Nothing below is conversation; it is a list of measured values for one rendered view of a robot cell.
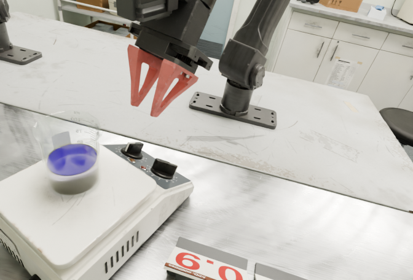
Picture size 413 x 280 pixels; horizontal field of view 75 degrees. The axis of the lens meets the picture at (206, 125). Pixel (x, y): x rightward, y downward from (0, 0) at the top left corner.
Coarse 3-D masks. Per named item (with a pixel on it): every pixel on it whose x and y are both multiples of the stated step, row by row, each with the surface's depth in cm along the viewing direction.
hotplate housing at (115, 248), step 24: (168, 192) 32; (0, 216) 25; (144, 216) 28; (168, 216) 35; (0, 240) 28; (24, 240) 24; (120, 240) 26; (144, 240) 31; (24, 264) 26; (48, 264) 23; (96, 264) 24; (120, 264) 29
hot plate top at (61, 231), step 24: (120, 168) 30; (0, 192) 25; (24, 192) 26; (48, 192) 26; (96, 192) 27; (120, 192) 28; (144, 192) 28; (24, 216) 24; (48, 216) 24; (72, 216) 25; (96, 216) 25; (120, 216) 25; (48, 240) 22; (72, 240) 23; (96, 240) 23; (72, 264) 22
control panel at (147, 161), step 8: (120, 144) 40; (120, 152) 37; (144, 152) 41; (128, 160) 35; (136, 160) 37; (144, 160) 38; (152, 160) 39; (152, 176) 34; (176, 176) 37; (160, 184) 33; (168, 184) 34; (176, 184) 35
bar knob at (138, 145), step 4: (128, 144) 36; (132, 144) 37; (136, 144) 38; (140, 144) 38; (124, 148) 38; (128, 148) 37; (132, 148) 37; (136, 148) 38; (140, 148) 39; (124, 152) 37; (128, 152) 37; (132, 152) 37; (136, 152) 38; (140, 152) 39; (128, 156) 37; (132, 156) 37; (136, 156) 37; (140, 156) 38
